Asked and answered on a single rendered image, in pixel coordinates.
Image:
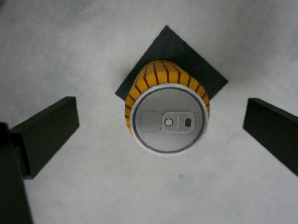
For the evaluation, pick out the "yellow drink can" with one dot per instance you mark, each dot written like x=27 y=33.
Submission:
x=167 y=111

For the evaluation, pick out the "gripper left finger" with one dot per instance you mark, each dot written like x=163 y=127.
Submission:
x=33 y=142

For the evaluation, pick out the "dark grey square slate coaster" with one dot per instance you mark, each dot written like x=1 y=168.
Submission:
x=170 y=47

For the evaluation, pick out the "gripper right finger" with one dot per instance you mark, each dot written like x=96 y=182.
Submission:
x=275 y=129

